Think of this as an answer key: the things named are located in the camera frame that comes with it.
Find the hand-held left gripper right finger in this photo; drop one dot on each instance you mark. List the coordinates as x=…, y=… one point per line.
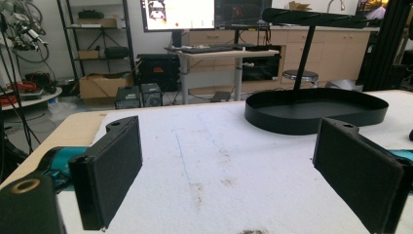
x=357, y=172

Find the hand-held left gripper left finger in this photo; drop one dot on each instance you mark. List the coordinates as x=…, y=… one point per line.
x=110, y=169

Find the black power unit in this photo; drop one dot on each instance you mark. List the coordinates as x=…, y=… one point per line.
x=127, y=97
x=151, y=95

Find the black two-tier tray stand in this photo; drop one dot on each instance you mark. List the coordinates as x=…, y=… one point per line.
x=292, y=123

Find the large cardboard box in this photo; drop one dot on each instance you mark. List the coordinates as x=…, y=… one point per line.
x=100, y=87

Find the grey bag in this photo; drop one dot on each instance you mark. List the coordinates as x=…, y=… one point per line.
x=344, y=85

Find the round white side table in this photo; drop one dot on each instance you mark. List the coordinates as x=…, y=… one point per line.
x=35, y=97

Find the round black stool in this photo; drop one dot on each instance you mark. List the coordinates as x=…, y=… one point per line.
x=310, y=76

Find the black computer tower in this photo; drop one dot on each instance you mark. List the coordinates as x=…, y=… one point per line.
x=159, y=71

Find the black bag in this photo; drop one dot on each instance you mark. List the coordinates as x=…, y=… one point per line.
x=116, y=52

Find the small cardboard box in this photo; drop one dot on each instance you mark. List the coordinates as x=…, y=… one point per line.
x=88, y=54

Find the white foam mat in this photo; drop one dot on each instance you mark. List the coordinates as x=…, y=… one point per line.
x=227, y=162

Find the light wooden cabinets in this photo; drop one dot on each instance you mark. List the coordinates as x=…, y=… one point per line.
x=341, y=52

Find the black metal shelf rack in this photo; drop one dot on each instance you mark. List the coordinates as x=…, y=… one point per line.
x=128, y=32

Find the black appliance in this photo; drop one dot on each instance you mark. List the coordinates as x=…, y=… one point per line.
x=263, y=68

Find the black keyboard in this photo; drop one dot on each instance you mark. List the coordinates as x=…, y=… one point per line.
x=206, y=50

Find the light wooden desk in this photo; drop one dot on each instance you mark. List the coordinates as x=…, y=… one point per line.
x=227, y=54

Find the lit computer monitor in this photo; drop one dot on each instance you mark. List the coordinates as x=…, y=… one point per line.
x=181, y=14

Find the dark computer monitor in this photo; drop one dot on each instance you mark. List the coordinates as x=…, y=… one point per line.
x=242, y=13

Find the black aluminium frame post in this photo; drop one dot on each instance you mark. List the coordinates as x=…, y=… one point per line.
x=381, y=45

